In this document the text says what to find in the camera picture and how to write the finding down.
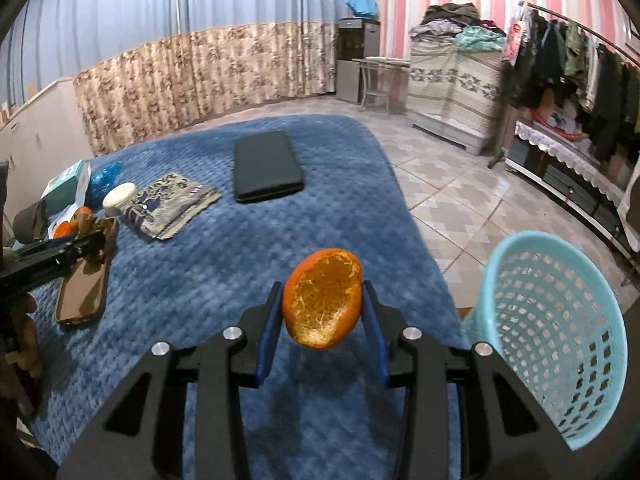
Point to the row of hanging clothes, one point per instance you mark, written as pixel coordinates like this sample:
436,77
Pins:
575,60

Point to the blue plastic bag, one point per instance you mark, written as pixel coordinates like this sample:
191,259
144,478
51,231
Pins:
102,177

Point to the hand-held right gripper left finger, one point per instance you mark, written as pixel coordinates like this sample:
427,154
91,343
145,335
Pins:
265,340

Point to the patterned flat pouch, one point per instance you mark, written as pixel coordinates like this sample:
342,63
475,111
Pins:
170,205

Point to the teal tissue box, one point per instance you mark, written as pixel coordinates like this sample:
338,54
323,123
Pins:
65,182

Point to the dark brown cylinder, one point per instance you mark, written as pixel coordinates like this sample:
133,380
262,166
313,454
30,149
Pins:
30,220

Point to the metal clothes rack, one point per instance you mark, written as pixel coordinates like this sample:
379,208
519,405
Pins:
550,11

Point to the orange fruit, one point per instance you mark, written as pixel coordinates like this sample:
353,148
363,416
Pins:
62,230
83,211

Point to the pile of folded clothes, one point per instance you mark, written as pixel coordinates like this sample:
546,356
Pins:
450,20

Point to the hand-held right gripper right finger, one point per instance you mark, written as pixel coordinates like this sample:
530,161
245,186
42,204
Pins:
375,330

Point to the orange peel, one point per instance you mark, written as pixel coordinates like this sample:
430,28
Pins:
322,300

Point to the white low cabinet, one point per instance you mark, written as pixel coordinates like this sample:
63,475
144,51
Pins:
40,130

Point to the grey water dispenser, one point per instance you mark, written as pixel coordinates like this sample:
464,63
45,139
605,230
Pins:
350,80

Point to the blue floral curtain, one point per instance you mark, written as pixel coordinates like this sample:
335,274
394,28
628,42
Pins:
200,75

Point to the white lidded jar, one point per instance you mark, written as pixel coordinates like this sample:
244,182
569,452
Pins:
120,197

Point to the person's left hand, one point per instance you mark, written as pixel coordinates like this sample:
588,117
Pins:
25,335

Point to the cabinet under striped cloth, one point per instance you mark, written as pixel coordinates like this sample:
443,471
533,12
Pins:
450,85

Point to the light blue plastic basket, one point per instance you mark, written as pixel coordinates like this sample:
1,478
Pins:
491,280

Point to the white lace cloth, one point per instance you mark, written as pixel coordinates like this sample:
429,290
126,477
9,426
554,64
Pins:
565,147

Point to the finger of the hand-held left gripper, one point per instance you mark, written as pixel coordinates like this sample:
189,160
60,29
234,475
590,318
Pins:
75,250

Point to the blue cloth bundle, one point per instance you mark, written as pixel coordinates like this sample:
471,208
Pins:
364,6

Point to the black flat case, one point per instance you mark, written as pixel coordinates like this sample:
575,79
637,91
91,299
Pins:
267,167

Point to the blue quilted blanket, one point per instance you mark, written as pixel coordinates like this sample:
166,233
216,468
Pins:
200,270

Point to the low dark cabinet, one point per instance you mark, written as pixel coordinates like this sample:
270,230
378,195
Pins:
550,172

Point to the brown phone case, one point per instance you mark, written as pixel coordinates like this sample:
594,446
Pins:
82,290

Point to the small white table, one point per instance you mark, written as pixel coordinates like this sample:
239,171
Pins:
380,61

